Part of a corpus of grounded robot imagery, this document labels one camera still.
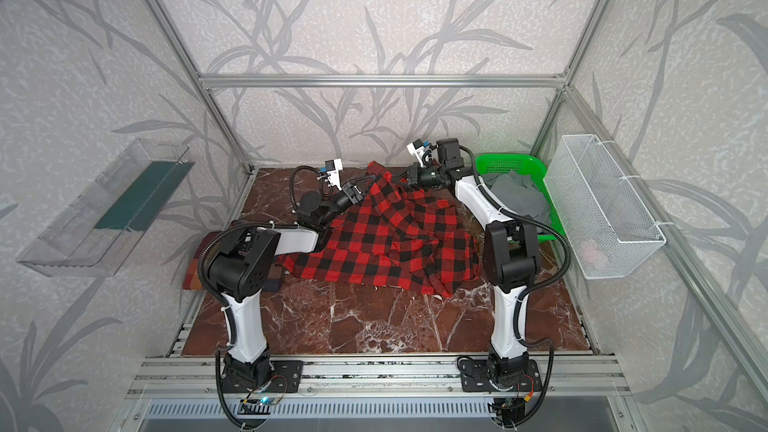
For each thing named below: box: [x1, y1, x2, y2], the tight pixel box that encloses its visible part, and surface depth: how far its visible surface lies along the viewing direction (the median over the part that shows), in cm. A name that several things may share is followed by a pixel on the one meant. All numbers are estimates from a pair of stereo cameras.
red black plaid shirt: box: [278, 162, 480, 298], surface depth 95 cm
